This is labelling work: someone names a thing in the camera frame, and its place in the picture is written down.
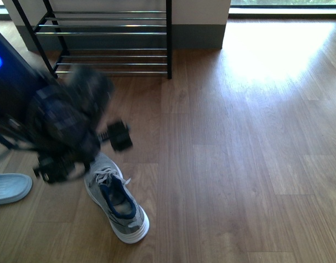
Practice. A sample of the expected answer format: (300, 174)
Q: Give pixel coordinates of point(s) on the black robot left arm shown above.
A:
(18, 84)

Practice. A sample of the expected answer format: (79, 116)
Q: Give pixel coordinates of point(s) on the light blue slide sandal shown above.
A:
(14, 187)

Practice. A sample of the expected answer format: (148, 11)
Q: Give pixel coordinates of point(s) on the black metal shoe rack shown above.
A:
(115, 42)

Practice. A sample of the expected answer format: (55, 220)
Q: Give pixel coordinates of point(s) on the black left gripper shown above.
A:
(63, 119)

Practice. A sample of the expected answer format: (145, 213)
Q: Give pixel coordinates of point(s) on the grey knit sneaker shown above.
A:
(108, 189)

